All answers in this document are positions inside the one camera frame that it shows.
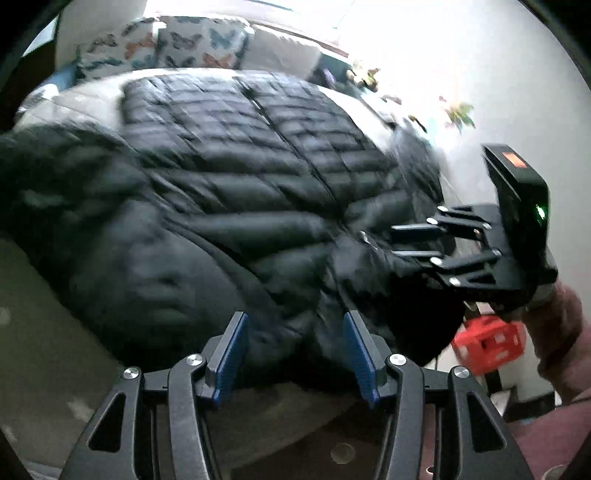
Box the colourful pinwheel toy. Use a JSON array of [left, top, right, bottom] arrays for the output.
[[441, 96, 477, 132]]

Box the yellow green plush toy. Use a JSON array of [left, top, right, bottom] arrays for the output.
[[345, 64, 385, 91]]

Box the grey star print mattress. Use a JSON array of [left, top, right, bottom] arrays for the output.
[[0, 69, 444, 480]]

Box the butterfly print pillow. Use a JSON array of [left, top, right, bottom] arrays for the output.
[[75, 18, 161, 80], [156, 16, 254, 71]]

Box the person's maroon clothing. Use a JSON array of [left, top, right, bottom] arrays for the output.
[[505, 401, 591, 480]]

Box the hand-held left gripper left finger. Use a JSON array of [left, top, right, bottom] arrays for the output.
[[60, 311, 250, 480]]

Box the red plastic crate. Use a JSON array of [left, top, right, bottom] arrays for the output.
[[451, 316, 528, 376]]

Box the black quilted puffer jacket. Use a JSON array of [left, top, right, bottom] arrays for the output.
[[0, 71, 467, 385]]

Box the white pillow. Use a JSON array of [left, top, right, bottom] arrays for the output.
[[249, 25, 325, 80]]

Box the person's right forearm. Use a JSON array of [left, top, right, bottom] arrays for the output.
[[524, 281, 591, 408]]

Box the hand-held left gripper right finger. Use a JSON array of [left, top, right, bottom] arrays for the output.
[[342, 310, 533, 480]]

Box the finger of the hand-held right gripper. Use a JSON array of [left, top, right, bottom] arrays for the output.
[[392, 247, 505, 291], [390, 205, 493, 246]]

